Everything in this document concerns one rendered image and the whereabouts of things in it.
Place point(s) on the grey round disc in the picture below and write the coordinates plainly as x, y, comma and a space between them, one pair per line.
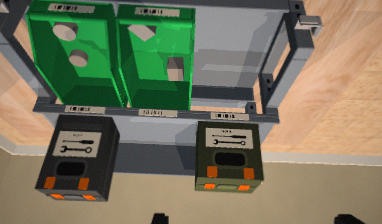
65, 30

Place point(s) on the beige rectangular block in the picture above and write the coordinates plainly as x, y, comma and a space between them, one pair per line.
143, 32

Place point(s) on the black tool case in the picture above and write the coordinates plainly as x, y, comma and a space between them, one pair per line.
80, 159

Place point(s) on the green open-front bin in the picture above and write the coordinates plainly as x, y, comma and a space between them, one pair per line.
143, 65
99, 83

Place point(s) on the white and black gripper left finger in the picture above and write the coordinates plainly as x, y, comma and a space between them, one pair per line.
160, 218

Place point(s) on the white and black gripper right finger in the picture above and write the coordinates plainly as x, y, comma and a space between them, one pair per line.
347, 219

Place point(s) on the beige round disc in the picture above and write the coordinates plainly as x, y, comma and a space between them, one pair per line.
78, 58

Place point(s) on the dark olive tool case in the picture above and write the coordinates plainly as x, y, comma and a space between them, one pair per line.
228, 157

